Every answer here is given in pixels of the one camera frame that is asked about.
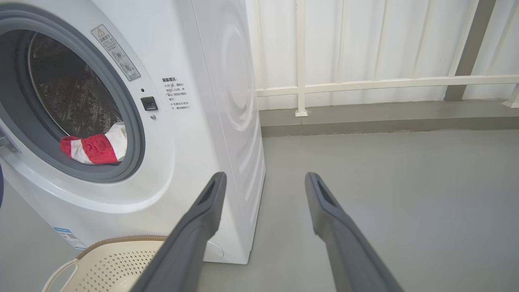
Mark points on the white front-load washing machine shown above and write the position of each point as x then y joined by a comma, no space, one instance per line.
182,162

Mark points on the blue energy label sticker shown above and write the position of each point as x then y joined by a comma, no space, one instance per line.
71,238

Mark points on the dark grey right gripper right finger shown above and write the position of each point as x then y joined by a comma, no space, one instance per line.
344,251

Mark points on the cream laundry basket brown rim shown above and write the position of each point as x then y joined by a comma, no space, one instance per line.
117,263

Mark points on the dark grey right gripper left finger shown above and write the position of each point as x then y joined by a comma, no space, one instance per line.
190,243

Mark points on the white metal railing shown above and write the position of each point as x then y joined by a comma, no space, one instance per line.
301,61

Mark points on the grey warning sticker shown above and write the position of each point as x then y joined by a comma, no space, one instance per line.
115,52

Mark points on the red and white garment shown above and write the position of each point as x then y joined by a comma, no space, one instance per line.
95,148

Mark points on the grey vertical post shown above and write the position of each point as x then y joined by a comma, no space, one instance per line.
470,48

